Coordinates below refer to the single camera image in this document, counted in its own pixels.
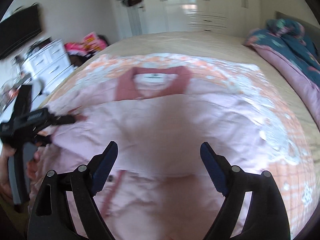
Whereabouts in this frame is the black wall television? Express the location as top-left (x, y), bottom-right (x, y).
top-left (0, 3), bottom-right (42, 60)

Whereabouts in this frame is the white drawer chest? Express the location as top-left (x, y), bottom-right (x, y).
top-left (23, 40), bottom-right (74, 94)

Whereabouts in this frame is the white wardrobe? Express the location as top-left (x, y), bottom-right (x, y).
top-left (143, 0), bottom-right (260, 37)

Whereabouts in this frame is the pink quilted jacket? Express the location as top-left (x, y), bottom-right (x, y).
top-left (26, 65), bottom-right (283, 240)

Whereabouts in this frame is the clutter on drawer chest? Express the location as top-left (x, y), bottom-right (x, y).
top-left (11, 37), bottom-right (52, 64)

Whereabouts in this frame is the blue floral pink quilt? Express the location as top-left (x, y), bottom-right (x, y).
top-left (244, 19), bottom-right (319, 124)

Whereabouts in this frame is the person's left hand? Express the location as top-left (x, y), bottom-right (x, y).
top-left (0, 142), bottom-right (42, 201)

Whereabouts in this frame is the orange white checkered blanket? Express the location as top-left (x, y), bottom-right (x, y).
top-left (39, 54), bottom-right (318, 239)

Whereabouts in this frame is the beige bed cover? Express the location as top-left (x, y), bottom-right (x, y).
top-left (43, 32), bottom-right (319, 163)

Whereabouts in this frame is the white bedroom door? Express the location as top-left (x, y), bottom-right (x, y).
top-left (112, 0), bottom-right (148, 40)

